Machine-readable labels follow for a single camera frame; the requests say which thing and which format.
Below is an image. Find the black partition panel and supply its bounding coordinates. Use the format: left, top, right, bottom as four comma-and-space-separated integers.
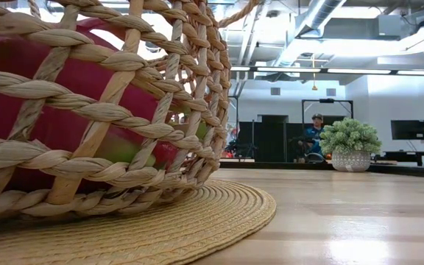
236, 114, 345, 163

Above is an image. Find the person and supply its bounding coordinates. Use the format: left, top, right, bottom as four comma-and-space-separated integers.
296, 113, 327, 163

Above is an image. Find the silver ventilation duct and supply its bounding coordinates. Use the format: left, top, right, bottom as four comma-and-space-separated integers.
270, 0, 347, 67

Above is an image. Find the round woven straw placemat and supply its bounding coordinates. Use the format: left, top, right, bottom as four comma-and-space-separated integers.
0, 179, 278, 265

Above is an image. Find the green potted plant white pot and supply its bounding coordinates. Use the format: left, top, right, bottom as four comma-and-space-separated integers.
319, 116, 383, 173

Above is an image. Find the black monitor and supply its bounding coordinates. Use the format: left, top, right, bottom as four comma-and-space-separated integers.
390, 119, 424, 141

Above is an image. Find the pink dragon fruit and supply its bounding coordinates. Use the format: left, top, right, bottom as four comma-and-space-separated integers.
0, 18, 161, 192

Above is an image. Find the green pear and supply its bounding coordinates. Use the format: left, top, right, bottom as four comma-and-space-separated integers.
174, 119, 209, 143

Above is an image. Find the black desk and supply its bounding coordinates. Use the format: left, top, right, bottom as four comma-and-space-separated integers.
375, 149, 424, 167

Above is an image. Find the black camera gantry frame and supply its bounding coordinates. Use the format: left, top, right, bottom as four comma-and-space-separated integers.
301, 98, 355, 121

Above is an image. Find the red apple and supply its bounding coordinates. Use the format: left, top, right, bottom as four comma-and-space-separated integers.
152, 141, 180, 170

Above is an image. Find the green apple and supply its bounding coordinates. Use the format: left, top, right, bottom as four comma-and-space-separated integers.
96, 135, 158, 169

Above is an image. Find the woven rope basket with handles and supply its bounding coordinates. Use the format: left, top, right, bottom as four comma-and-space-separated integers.
0, 0, 263, 225

